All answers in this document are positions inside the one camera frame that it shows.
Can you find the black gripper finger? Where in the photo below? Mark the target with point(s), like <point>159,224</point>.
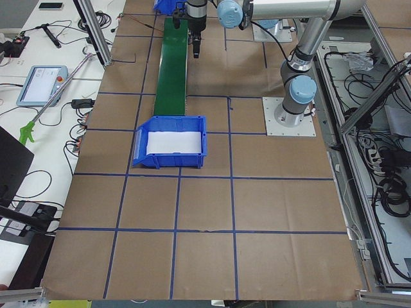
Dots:
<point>196,42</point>
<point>178,15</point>

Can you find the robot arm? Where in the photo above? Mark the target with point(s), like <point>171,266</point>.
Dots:
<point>195,13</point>
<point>299,87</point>

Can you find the blue bin right side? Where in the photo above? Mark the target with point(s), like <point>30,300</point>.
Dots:
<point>165,7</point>

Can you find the blue bin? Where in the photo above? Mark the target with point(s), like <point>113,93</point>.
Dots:
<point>196,123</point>
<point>165,7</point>

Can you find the green conveyor belt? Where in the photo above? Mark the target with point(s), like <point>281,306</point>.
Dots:
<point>170,97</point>

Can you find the white foam pad left bin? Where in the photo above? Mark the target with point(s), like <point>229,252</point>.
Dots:
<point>174,142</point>

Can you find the blue bin left side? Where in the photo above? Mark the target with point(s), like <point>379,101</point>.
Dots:
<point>196,123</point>

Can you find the black power adapter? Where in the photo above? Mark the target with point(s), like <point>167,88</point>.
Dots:
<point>82,103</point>

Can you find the teach pendant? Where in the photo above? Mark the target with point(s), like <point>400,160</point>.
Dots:
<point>41,83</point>

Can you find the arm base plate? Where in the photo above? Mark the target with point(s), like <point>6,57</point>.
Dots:
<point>280,123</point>
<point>279,28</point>

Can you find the aluminium frame post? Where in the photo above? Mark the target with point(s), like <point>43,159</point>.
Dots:
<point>89,19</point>

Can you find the green handled reacher tool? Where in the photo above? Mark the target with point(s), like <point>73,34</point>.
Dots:
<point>25,131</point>

